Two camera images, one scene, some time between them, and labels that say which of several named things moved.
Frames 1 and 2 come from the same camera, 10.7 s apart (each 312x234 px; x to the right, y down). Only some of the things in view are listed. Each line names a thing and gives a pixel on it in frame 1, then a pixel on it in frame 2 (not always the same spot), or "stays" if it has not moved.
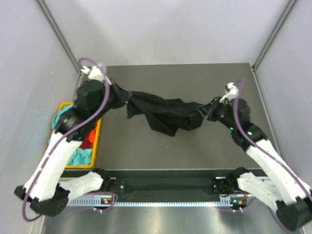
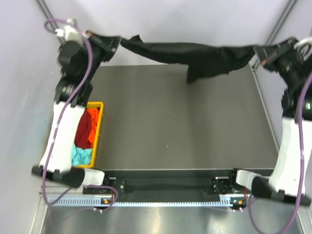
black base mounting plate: [168, 185] stays
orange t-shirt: [91, 136] stays
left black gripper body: [116, 100] -> [103, 53]
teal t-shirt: [82, 156] stays
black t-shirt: [166, 116] -> [204, 61]
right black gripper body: [220, 112] -> [283, 59]
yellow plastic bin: [98, 138] stays
